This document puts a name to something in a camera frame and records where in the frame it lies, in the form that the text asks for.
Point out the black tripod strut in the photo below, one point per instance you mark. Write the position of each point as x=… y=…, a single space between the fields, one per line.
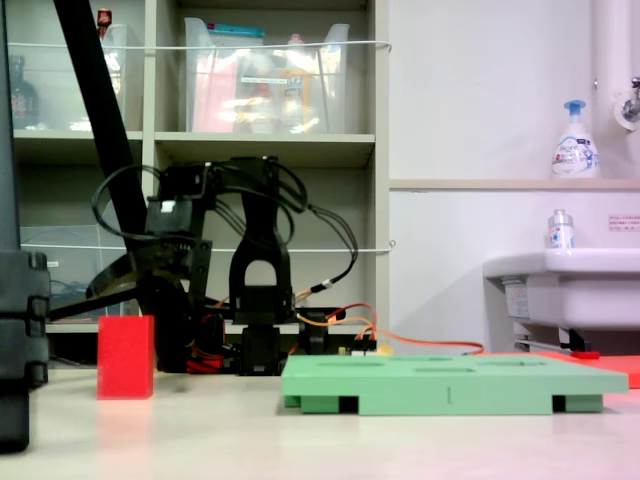
x=65 y=311

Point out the black table clamp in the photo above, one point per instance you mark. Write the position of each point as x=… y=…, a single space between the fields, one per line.
x=312 y=335

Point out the notched black tripod leg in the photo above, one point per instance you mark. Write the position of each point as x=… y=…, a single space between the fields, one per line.
x=20 y=325

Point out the red square block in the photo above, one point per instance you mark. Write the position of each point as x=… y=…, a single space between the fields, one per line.
x=125 y=357

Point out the white sink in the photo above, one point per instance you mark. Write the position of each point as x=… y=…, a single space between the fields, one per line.
x=575 y=290

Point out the green shape board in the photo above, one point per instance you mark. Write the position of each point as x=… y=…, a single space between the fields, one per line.
x=400 y=390

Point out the dark glass bottle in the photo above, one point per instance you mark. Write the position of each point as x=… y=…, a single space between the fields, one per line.
x=22 y=100

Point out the red base bracket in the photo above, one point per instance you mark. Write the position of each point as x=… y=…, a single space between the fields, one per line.
x=205 y=365

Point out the pink capped bottle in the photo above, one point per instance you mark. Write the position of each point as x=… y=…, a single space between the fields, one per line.
x=296 y=90

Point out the white vertical pipe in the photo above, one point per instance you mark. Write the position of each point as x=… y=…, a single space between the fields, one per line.
x=607 y=50

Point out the teal topped pouch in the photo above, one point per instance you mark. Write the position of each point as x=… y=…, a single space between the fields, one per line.
x=235 y=34

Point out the small red bar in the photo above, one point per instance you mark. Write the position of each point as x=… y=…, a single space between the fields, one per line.
x=586 y=355

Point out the yellow tape strip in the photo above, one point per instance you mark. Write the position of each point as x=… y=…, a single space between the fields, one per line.
x=385 y=350

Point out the large clear plastic bin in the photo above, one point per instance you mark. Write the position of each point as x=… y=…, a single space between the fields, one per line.
x=330 y=90

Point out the small clear sanitizer bottle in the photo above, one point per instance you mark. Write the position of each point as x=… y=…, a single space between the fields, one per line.
x=560 y=232

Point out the white pump soap bottle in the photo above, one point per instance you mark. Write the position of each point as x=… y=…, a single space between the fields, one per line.
x=575 y=150

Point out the beige shelf unit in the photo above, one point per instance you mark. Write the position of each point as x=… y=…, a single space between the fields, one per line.
x=265 y=145

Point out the brown bottle with red cap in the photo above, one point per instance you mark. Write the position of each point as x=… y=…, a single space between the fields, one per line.
x=104 y=20

